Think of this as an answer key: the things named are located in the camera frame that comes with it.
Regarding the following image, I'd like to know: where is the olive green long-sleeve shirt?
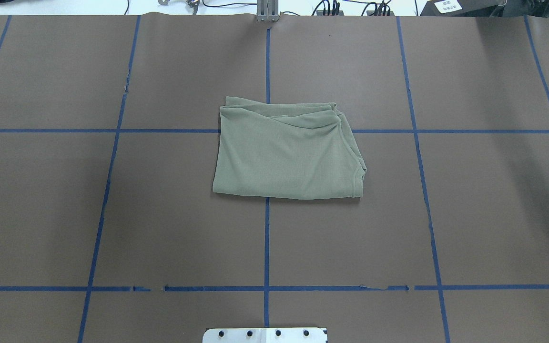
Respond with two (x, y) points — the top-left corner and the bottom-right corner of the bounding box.
(212, 96), (367, 200)

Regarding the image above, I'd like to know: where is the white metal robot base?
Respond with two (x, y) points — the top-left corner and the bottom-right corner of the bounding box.
(202, 327), (328, 343)

